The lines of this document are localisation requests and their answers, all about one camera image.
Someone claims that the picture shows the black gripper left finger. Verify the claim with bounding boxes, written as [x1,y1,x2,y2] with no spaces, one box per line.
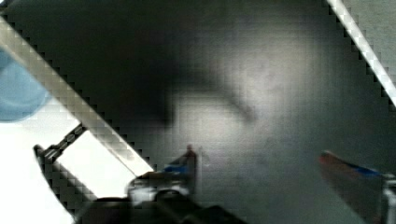
[74,145,247,224]

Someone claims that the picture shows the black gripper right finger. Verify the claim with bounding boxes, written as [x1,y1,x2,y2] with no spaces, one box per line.
[318,151,396,224]

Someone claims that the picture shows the black steel toaster oven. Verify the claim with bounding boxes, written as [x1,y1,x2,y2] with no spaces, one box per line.
[1,0,395,224]

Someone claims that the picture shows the blue bowl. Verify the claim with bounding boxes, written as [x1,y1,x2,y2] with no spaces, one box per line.
[0,49,51,122]

